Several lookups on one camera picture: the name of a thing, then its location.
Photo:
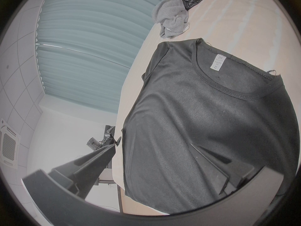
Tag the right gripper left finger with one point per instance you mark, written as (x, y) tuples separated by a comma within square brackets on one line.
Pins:
[(94, 168)]

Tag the black T-shirt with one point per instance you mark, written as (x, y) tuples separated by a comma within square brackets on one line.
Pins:
[(199, 114)]

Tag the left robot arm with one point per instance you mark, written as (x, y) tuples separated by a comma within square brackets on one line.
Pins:
[(94, 143)]

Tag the bed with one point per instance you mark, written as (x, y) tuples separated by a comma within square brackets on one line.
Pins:
[(235, 20)]

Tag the ceiling air conditioner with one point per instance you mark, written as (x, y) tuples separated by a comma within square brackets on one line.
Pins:
[(9, 145)]

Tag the black shiny garment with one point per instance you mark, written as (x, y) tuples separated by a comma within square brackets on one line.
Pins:
[(190, 1)]

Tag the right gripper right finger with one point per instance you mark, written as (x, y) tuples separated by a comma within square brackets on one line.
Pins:
[(209, 166)]

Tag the blue-green curtain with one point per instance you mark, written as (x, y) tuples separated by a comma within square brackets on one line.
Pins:
[(82, 79), (94, 20)]

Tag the grey garment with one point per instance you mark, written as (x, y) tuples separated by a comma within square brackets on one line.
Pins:
[(169, 10)]

